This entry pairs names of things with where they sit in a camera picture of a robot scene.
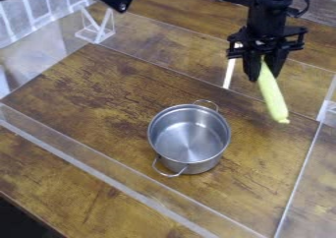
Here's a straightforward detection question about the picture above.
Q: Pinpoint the black cable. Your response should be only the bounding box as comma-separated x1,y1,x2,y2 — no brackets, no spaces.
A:
286,0,310,19

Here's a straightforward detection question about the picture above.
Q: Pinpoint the stainless steel pot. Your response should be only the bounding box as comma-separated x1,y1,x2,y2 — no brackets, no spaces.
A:
146,99,230,178

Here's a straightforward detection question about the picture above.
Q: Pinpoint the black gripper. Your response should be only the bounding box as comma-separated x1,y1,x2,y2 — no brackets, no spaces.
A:
226,0,306,82

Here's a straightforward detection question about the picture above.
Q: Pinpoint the clear acrylic barrier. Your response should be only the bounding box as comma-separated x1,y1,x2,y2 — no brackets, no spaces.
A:
0,103,265,238

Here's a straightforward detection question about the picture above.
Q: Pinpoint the clear acrylic triangle stand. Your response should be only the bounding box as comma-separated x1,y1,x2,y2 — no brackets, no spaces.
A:
74,8,116,44

